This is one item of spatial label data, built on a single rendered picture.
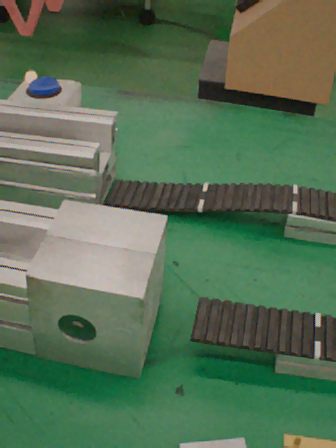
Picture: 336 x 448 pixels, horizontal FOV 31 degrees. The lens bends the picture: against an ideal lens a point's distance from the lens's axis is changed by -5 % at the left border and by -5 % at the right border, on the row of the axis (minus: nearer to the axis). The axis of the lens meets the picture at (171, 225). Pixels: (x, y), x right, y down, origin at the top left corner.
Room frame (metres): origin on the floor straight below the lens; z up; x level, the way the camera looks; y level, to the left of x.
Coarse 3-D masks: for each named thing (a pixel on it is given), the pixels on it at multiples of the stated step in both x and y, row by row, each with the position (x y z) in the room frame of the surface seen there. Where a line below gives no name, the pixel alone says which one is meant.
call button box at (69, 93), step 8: (64, 80) 0.74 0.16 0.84; (24, 88) 0.71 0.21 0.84; (64, 88) 0.72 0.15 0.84; (72, 88) 0.72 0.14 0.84; (80, 88) 0.74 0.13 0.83; (16, 96) 0.69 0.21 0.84; (24, 96) 0.69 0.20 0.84; (32, 96) 0.69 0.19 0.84; (40, 96) 0.69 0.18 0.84; (48, 96) 0.69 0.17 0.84; (56, 96) 0.69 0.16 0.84; (64, 96) 0.70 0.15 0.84; (72, 96) 0.70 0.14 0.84; (80, 96) 0.74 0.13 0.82; (48, 104) 0.67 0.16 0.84; (56, 104) 0.67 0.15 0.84; (64, 104) 0.67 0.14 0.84; (72, 104) 0.70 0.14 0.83; (80, 104) 0.74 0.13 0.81
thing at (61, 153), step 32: (0, 128) 0.60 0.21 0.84; (32, 128) 0.60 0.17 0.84; (64, 128) 0.59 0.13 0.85; (96, 128) 0.59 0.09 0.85; (0, 160) 0.53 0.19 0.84; (32, 160) 0.53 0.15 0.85; (64, 160) 0.52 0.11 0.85; (96, 160) 0.53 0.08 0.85; (0, 192) 0.53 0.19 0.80; (32, 192) 0.52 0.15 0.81; (64, 192) 0.53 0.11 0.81; (96, 192) 0.53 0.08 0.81
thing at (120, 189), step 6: (120, 180) 0.59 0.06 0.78; (126, 180) 0.59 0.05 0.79; (114, 186) 0.58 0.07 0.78; (120, 186) 0.59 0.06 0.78; (126, 186) 0.58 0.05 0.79; (114, 192) 0.57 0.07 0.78; (120, 192) 0.57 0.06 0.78; (126, 192) 0.57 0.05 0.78; (108, 198) 0.56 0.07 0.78; (114, 198) 0.56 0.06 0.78; (120, 198) 0.56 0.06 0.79; (108, 204) 0.55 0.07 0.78; (114, 204) 0.55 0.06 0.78; (120, 204) 0.55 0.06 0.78
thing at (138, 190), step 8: (136, 184) 0.59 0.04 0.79; (144, 184) 0.59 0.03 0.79; (128, 192) 0.57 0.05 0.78; (136, 192) 0.57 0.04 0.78; (144, 192) 0.57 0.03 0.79; (128, 200) 0.55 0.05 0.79; (136, 200) 0.55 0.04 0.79; (120, 208) 0.55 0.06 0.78; (128, 208) 0.54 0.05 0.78; (136, 208) 0.54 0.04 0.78
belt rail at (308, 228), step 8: (288, 216) 0.52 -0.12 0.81; (296, 216) 0.52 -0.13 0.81; (304, 216) 0.52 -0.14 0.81; (288, 224) 0.52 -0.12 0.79; (296, 224) 0.52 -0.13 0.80; (304, 224) 0.52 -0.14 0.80; (312, 224) 0.52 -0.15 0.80; (320, 224) 0.52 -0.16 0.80; (328, 224) 0.51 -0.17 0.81; (288, 232) 0.52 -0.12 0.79; (296, 232) 0.52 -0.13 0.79; (304, 232) 0.52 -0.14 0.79; (312, 232) 0.52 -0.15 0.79; (320, 232) 0.52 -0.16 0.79; (328, 232) 0.52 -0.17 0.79; (312, 240) 0.52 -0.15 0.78; (320, 240) 0.51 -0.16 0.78; (328, 240) 0.51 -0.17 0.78
